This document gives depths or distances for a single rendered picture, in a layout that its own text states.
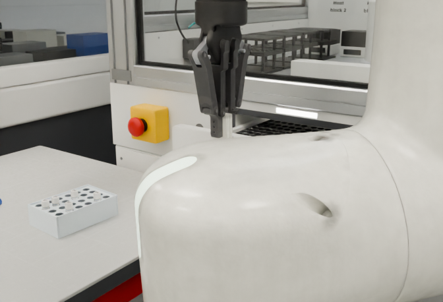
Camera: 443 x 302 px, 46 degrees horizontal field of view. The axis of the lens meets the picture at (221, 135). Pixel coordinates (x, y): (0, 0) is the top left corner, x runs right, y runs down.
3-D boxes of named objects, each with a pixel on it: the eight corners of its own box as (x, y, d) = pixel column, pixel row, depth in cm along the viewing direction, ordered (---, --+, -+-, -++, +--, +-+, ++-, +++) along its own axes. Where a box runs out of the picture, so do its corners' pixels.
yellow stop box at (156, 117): (153, 145, 107) (152, 111, 105) (128, 140, 111) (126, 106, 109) (170, 140, 111) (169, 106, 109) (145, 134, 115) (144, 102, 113)
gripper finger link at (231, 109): (211, 37, 77) (217, 37, 78) (213, 111, 80) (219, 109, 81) (234, 39, 75) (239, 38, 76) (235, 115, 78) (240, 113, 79)
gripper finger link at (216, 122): (223, 103, 77) (210, 107, 75) (223, 136, 78) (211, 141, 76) (214, 102, 78) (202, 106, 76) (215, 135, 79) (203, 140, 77)
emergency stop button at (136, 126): (140, 139, 106) (139, 119, 105) (126, 136, 108) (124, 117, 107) (150, 136, 108) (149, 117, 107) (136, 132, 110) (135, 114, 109)
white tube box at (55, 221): (58, 239, 84) (56, 217, 83) (29, 225, 89) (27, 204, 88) (118, 214, 93) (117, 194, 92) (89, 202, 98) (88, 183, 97)
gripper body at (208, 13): (217, -4, 79) (217, 57, 82) (181, -3, 73) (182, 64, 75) (259, -3, 75) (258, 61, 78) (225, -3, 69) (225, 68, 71)
